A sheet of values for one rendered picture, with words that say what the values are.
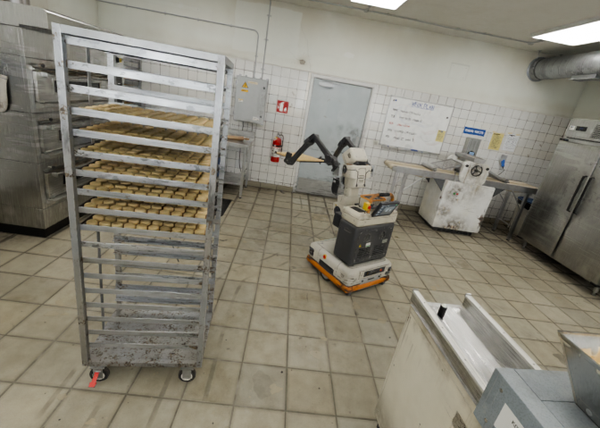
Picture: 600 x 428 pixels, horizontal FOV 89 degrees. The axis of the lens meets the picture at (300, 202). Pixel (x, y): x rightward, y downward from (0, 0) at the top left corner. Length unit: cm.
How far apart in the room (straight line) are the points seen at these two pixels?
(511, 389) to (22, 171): 368
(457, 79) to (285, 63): 288
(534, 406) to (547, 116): 635
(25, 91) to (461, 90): 573
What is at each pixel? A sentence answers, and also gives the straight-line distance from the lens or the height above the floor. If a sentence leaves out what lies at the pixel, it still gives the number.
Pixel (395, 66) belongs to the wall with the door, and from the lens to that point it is 573.
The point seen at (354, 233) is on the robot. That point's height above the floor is 63.
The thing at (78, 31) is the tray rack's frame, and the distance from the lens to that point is 158.
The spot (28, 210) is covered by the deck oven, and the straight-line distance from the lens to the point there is 384.
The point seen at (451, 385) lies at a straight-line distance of 147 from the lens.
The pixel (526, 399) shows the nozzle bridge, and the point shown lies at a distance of 94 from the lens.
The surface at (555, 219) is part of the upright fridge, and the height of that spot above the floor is 67.
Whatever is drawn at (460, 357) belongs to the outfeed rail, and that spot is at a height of 90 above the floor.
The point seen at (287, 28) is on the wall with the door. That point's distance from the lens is 556.
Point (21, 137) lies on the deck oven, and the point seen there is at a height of 98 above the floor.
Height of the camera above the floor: 172
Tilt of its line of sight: 19 degrees down
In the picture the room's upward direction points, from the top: 10 degrees clockwise
